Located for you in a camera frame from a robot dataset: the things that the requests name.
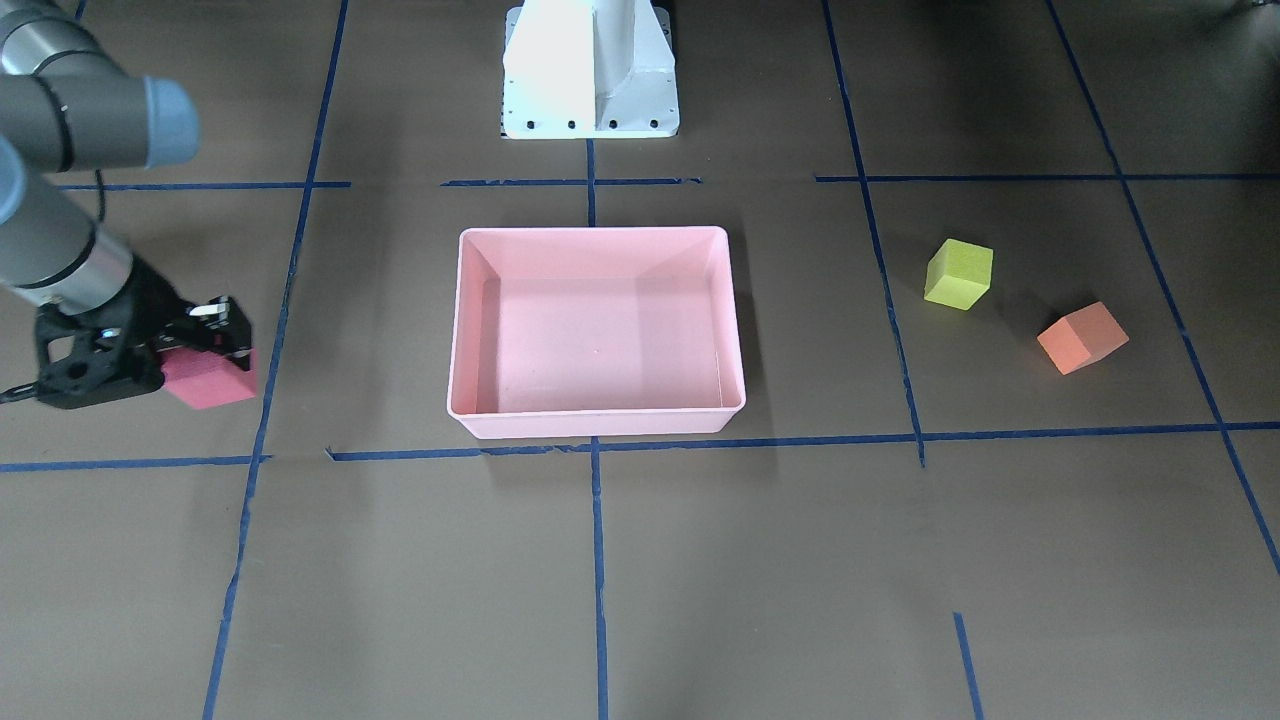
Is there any orange foam block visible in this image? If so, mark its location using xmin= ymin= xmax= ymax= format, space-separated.
xmin=1037 ymin=301 xmax=1130 ymax=375

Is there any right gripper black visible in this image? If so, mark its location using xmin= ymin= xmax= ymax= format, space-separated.
xmin=95 ymin=258 xmax=253 ymax=372

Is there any yellow foam block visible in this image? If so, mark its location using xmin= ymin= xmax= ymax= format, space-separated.
xmin=923 ymin=238 xmax=995 ymax=311

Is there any pink plastic bin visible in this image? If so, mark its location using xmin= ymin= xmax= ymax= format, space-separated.
xmin=445 ymin=225 xmax=748 ymax=439

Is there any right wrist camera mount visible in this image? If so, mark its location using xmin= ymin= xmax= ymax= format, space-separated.
xmin=35 ymin=304 xmax=165 ymax=410

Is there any white camera post base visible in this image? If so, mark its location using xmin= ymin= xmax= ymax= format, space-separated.
xmin=500 ymin=1 xmax=681 ymax=141

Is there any red foam block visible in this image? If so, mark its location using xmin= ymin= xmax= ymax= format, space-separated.
xmin=159 ymin=348 xmax=259 ymax=410

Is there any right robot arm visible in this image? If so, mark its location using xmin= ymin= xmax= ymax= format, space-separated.
xmin=3 ymin=1 xmax=253 ymax=382

